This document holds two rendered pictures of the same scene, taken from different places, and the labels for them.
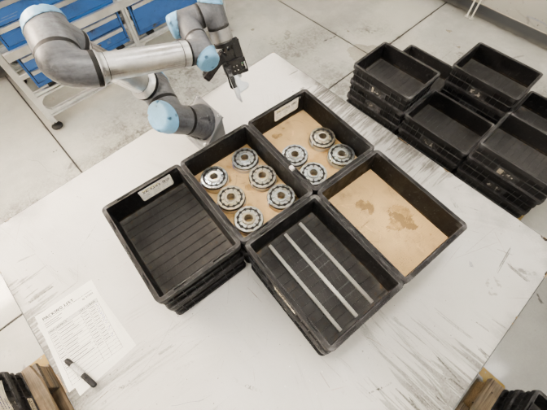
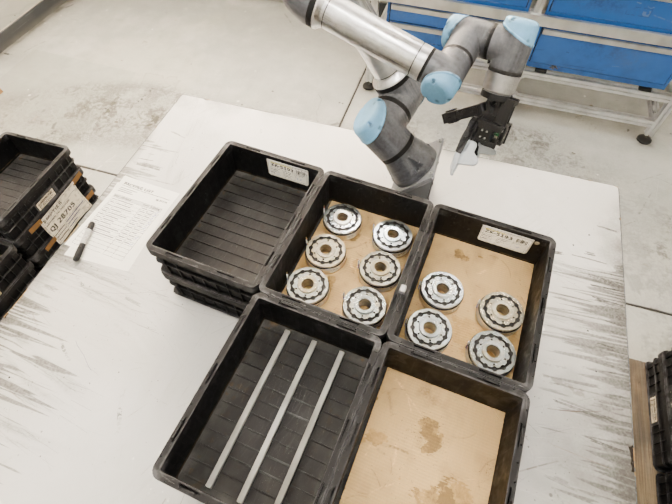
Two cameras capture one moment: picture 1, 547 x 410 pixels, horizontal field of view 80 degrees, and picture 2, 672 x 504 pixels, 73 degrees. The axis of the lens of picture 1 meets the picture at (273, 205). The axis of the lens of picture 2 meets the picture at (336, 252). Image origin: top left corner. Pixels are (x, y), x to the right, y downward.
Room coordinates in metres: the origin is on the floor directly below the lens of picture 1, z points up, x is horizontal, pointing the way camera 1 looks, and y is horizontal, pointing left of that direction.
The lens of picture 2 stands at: (0.28, -0.41, 1.80)
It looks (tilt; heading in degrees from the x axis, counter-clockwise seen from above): 56 degrees down; 58
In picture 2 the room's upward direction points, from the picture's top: straight up
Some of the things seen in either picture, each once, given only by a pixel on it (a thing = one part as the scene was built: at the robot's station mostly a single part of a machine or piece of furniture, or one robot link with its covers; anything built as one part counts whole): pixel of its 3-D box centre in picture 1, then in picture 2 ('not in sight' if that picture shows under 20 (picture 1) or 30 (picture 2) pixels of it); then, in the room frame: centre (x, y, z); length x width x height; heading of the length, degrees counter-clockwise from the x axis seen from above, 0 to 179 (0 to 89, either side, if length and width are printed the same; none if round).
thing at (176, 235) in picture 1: (174, 233); (244, 221); (0.45, 0.34, 0.87); 0.40 x 0.30 x 0.11; 36
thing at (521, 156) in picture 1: (504, 174); not in sight; (0.96, -1.27, 0.37); 0.40 x 0.30 x 0.45; 42
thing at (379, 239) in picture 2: (244, 158); (392, 235); (0.76, 0.10, 0.86); 0.10 x 0.10 x 0.01
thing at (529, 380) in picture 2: (308, 137); (475, 287); (0.81, -0.14, 0.92); 0.40 x 0.30 x 0.02; 36
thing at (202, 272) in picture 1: (169, 227); (241, 208); (0.45, 0.34, 0.92); 0.40 x 0.30 x 0.02; 36
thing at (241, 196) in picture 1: (230, 197); (325, 250); (0.59, 0.15, 0.86); 0.10 x 0.10 x 0.01
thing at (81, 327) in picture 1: (81, 333); (122, 219); (0.17, 0.67, 0.70); 0.33 x 0.23 x 0.01; 41
